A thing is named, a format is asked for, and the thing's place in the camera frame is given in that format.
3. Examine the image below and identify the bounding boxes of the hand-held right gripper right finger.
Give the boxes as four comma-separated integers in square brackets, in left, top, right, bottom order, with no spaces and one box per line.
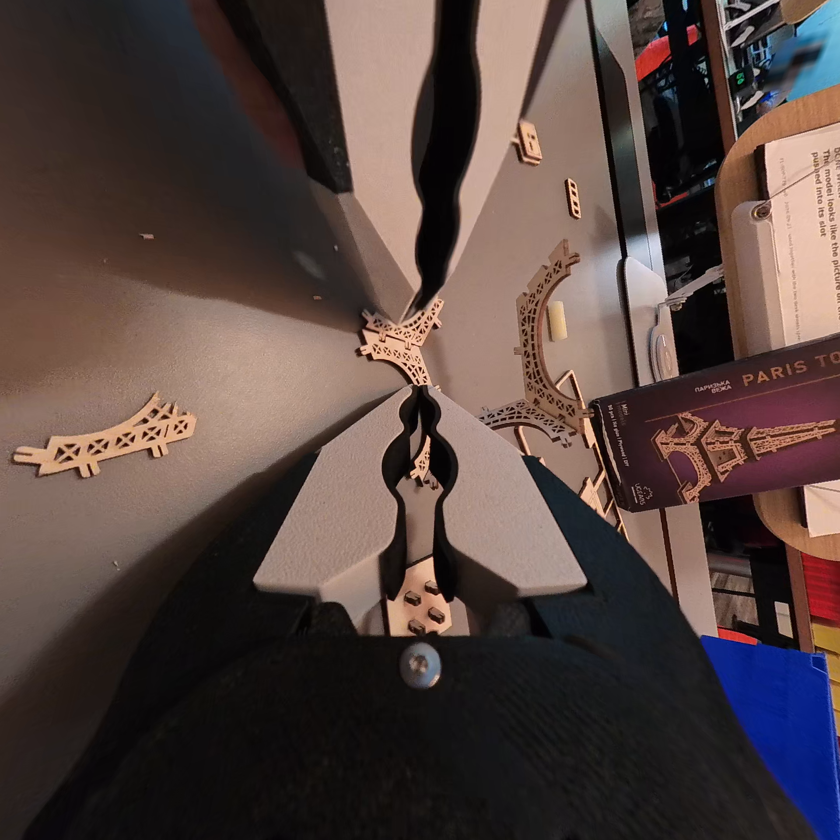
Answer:
[428,386,588,635]

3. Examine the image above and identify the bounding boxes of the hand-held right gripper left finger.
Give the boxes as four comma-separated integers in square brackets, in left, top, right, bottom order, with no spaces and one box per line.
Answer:
[252,385,419,635]

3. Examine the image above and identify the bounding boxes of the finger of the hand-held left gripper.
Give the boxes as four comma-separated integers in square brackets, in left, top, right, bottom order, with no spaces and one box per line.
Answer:
[419,0,590,319]
[310,0,455,324]

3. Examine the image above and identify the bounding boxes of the wooden tower arch assembly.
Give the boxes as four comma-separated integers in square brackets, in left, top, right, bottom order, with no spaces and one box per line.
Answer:
[356,297,448,492]
[478,238,595,450]

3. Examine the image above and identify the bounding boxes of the wooden lattice strip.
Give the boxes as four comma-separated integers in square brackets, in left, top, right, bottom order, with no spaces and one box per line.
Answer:
[12,392,198,479]

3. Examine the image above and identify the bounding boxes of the grey desk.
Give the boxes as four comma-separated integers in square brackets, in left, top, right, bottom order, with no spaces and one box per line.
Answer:
[0,0,716,834]

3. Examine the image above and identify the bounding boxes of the wide wooden part sheet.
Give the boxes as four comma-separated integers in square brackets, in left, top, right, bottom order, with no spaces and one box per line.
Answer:
[515,369,632,542]

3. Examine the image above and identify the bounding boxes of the small wooden peg plate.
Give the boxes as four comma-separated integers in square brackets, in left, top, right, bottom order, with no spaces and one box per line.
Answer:
[386,556,471,637]

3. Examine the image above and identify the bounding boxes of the purple tower kit box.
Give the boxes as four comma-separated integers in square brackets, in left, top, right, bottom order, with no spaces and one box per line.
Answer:
[588,333,840,514]

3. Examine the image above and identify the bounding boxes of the white board stand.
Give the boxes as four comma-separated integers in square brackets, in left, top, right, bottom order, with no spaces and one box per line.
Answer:
[620,255,726,389]

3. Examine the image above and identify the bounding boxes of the red storage bin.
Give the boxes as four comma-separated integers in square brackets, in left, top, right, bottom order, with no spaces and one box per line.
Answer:
[797,551,840,634]

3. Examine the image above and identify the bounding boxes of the white page holder plate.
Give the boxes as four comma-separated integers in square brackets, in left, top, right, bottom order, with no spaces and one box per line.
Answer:
[730,199,791,352]

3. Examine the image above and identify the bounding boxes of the blue plastic bin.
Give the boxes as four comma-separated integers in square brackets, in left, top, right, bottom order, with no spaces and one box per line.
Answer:
[699,633,840,840]

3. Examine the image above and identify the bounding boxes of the printed instruction sheet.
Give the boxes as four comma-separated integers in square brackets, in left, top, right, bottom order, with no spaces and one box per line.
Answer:
[763,128,840,349]

